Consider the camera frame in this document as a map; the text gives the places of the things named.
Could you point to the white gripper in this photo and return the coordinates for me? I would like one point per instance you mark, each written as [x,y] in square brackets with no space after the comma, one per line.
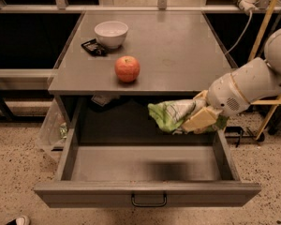
[225,94]

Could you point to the green rice chip bag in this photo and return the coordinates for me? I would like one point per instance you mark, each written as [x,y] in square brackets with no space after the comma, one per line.
[169,115]

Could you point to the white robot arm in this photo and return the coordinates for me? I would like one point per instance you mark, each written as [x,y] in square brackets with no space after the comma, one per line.
[261,78]

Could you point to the grey open top drawer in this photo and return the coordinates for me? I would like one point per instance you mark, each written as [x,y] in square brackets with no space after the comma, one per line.
[102,169]

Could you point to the clear plastic bag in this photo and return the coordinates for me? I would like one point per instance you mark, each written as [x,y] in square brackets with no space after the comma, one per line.
[53,132]

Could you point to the black cart base with wheel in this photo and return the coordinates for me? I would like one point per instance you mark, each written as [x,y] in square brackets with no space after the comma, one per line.
[238,133]

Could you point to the red apple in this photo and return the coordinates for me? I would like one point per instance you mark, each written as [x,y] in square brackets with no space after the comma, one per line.
[127,69]

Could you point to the grey metal cabinet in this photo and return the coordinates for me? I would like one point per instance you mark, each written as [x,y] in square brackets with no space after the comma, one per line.
[178,55]

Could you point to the white ceramic bowl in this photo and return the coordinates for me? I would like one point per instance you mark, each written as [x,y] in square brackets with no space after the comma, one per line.
[111,34]

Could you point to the black snack packet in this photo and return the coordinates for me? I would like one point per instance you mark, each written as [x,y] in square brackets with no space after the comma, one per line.
[94,48]

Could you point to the white shoe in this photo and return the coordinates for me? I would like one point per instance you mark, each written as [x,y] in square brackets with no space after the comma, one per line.
[21,220]

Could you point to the black drawer handle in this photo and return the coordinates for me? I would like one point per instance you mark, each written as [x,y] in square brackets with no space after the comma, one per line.
[149,201]

